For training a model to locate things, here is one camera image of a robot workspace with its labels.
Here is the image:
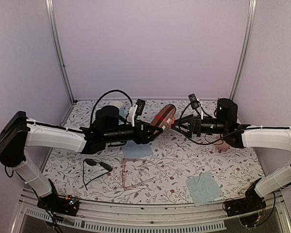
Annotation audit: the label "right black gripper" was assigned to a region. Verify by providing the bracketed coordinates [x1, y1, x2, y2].
[171, 114, 228, 139]

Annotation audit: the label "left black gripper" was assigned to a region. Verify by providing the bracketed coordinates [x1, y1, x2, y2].
[103, 119, 163, 145]

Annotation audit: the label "brown striped glasses case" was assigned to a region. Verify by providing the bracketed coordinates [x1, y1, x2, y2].
[150, 104, 176, 131]

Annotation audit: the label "blue cleaning cloth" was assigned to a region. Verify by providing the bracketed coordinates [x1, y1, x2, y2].
[185, 172, 223, 206]
[123, 144, 153, 159]

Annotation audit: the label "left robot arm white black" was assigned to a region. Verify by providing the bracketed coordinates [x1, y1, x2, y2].
[0, 105, 163, 211]

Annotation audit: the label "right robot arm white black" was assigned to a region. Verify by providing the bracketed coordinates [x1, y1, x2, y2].
[172, 98, 291, 212]

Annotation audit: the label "black sunglasses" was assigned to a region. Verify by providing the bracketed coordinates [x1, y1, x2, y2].
[82, 158, 113, 191]

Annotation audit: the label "light blue paper cup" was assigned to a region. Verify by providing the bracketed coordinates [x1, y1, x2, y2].
[109, 100, 125, 117]

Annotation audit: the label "pink translucent plastic cup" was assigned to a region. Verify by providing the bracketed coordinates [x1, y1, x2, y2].
[214, 142, 230, 152]

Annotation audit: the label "floral patterned table mat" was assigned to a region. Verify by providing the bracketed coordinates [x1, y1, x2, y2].
[37, 99, 267, 205]

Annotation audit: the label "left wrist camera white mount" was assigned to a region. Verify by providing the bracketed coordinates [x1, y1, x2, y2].
[127, 99, 146, 127]

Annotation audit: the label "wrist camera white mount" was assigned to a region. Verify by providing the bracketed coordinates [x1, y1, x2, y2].
[127, 99, 146, 127]
[188, 94, 205, 120]

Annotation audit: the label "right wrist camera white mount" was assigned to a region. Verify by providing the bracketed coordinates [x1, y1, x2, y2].
[188, 94, 205, 120]

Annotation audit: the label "clear pink frame glasses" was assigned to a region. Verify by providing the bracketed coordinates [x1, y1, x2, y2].
[121, 158, 156, 190]

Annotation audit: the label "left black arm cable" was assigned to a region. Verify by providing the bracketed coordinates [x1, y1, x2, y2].
[91, 89, 134, 127]

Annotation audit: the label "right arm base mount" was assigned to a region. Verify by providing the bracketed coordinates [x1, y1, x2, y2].
[222, 182, 266, 228]

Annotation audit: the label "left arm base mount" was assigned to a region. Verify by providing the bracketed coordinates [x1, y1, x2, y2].
[37, 190, 80, 216]

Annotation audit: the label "right aluminium frame post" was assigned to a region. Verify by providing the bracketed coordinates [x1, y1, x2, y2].
[229, 0, 257, 100]

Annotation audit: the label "aluminium frame post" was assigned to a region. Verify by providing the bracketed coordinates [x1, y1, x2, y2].
[45, 0, 76, 104]
[229, 0, 257, 100]

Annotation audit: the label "left aluminium frame post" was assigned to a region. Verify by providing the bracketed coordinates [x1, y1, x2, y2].
[45, 0, 76, 104]

